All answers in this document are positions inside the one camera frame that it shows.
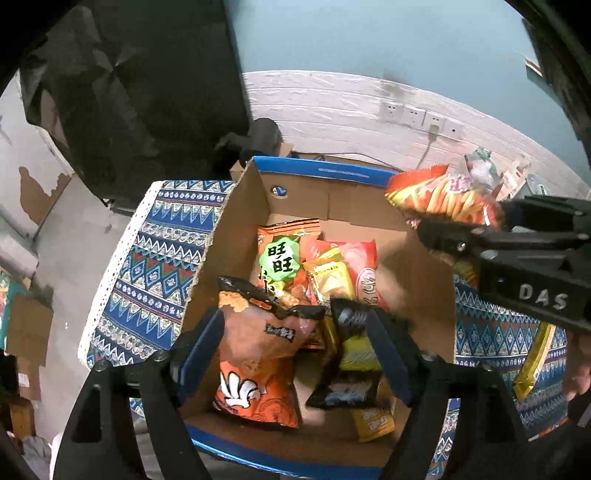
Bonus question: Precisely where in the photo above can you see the orange snack bag black top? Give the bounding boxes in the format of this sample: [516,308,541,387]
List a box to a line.
[213,275,327,431]

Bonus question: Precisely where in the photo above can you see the orange fries snack bag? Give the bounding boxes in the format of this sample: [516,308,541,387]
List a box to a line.
[385,165,507,230]

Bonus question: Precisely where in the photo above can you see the black floor cable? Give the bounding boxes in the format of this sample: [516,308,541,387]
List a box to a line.
[294,151,399,171]

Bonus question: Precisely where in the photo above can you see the black cloth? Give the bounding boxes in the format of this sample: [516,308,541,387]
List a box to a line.
[18,0,253,214]

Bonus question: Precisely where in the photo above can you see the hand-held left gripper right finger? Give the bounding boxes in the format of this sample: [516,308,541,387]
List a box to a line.
[368,308,532,480]

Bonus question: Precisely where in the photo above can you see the orange snack bag green label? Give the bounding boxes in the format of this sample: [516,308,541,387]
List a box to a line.
[255,219,322,306]

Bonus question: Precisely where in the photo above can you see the blue patterned tablecloth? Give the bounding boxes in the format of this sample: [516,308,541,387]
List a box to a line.
[78,179,570,480]

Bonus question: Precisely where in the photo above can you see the folded cardboard pieces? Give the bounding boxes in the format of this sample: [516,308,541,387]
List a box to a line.
[500,152,533,188]

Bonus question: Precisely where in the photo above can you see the black yellow snack packet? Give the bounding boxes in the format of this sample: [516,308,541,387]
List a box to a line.
[305,298,398,411]

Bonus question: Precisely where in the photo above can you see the flat cardboard pieces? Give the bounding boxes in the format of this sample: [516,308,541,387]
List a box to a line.
[4,290,55,366]

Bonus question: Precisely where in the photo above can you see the teal box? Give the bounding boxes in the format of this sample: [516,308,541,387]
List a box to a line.
[0,271,25,352]

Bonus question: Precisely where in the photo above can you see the person's right hand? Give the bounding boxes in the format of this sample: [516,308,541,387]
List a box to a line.
[564,357,591,402]

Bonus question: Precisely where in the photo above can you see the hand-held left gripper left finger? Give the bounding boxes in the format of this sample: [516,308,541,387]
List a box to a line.
[51,308,227,480]

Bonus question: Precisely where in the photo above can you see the grey plug with cable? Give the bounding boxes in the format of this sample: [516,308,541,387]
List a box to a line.
[417,123,441,169]

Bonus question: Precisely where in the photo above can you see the red potato chips bag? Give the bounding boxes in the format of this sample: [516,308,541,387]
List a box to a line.
[314,239,380,311]

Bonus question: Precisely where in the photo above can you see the dark hanging clothing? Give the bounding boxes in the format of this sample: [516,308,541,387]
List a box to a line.
[521,0,591,154]

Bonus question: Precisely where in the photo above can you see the white cloth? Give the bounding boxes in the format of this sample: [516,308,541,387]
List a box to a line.
[22,433,62,480]

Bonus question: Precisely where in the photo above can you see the cardboard box blue trim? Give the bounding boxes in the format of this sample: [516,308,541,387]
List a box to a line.
[179,156,459,480]

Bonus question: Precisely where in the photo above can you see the gold snack packet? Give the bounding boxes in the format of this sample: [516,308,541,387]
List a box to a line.
[512,322,556,403]

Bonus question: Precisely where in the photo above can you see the black cylindrical device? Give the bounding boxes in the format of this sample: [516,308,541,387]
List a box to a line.
[213,117,283,163]

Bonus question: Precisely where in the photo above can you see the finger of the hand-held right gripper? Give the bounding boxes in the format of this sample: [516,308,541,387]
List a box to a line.
[501,194,591,232]
[416,217,490,273]

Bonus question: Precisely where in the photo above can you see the plastic trash bag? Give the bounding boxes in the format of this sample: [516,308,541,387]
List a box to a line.
[464,148,503,191]

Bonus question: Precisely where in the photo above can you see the light blue trash bin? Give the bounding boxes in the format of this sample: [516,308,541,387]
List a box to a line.
[525,173,551,198]

